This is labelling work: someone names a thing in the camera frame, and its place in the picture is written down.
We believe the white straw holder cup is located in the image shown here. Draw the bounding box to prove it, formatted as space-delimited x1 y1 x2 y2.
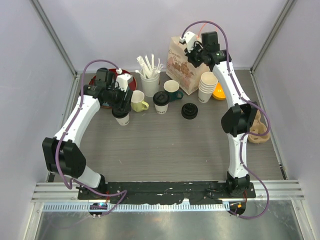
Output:
139 70 160 97

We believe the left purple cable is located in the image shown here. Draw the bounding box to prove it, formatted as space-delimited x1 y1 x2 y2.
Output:
55 59 128 216

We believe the printed paper takeout bag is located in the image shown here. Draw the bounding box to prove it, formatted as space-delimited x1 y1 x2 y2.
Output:
166 36 210 95

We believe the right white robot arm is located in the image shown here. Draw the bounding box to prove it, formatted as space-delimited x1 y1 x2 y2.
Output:
179 31 257 198

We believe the stack of black cup lids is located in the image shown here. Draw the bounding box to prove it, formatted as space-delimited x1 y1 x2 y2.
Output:
181 103 198 120

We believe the purple cable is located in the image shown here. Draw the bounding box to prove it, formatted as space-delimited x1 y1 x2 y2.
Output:
55 59 128 216
181 20 272 220

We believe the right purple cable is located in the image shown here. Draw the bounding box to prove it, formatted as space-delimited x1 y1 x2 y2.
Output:
181 20 272 220

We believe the wrapped white straw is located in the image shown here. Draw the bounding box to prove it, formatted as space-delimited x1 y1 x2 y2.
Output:
136 53 164 79

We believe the red round tray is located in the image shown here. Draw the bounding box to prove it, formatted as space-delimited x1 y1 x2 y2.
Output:
89 68 137 109

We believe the stack of white paper cups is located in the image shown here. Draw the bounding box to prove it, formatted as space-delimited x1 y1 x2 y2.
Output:
198 71 218 103

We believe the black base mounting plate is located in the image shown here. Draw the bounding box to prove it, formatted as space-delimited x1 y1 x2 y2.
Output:
77 180 258 205

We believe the white paper cup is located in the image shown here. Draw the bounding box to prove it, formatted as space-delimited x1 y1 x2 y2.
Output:
154 103 169 115
115 113 130 126

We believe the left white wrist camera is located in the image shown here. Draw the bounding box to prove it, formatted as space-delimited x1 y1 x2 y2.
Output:
116 73 133 92

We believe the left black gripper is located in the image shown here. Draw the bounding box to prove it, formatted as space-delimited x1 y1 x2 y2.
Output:
106 83 133 113

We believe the brown cardboard cup carrier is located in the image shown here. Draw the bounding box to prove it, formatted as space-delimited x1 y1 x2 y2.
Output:
248 110 270 144

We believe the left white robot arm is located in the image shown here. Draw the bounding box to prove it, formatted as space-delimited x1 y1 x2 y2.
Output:
42 68 133 200

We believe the yellow mug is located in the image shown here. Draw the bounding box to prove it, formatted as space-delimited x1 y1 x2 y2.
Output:
131 90 149 113

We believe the orange bowl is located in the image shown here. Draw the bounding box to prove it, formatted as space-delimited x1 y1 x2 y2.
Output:
212 82 226 101

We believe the black lid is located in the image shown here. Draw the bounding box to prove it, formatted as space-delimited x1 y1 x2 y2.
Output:
111 107 129 119
152 91 170 106

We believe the dark green mug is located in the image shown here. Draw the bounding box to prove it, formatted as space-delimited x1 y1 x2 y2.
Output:
163 79 184 102

